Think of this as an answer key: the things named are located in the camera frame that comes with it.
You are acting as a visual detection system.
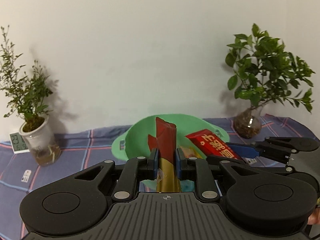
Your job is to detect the dark red stick packet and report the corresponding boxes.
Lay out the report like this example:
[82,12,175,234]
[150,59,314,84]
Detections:
[148,117,181,193]

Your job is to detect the red gold snack box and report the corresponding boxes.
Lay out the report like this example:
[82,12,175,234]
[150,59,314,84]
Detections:
[185,129,242,160]

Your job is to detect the pink yellow snack pouch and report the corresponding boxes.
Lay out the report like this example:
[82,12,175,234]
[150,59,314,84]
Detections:
[180,146,202,159]

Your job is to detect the person's right hand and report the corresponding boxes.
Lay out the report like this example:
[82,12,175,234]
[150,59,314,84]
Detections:
[308,206,320,225]

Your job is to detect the green plastic bowl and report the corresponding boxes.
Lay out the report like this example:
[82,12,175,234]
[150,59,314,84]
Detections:
[112,114,229,198]

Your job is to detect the leafy plant in glass vase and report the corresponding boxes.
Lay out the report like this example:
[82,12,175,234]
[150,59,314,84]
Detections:
[225,23,315,139]

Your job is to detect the white tag left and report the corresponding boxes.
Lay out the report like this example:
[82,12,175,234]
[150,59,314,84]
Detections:
[21,170,31,183]

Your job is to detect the blue plaid tablecloth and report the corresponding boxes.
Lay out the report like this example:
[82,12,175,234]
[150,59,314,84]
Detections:
[1,114,319,239]

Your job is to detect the white digital clock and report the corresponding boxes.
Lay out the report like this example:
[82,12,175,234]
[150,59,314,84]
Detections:
[9,132,29,154]

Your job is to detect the feathery plant in white pot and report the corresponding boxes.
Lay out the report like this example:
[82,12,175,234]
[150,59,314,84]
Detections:
[1,27,61,166]

